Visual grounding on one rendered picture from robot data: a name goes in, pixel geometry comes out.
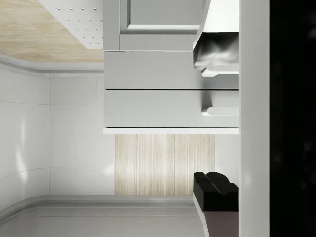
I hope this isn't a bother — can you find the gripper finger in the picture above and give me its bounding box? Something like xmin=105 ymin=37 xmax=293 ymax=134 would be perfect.
xmin=193 ymin=0 xmax=239 ymax=71
xmin=193 ymin=171 xmax=239 ymax=237

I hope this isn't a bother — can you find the white cabinet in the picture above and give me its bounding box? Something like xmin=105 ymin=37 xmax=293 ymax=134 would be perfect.
xmin=102 ymin=0 xmax=239 ymax=135

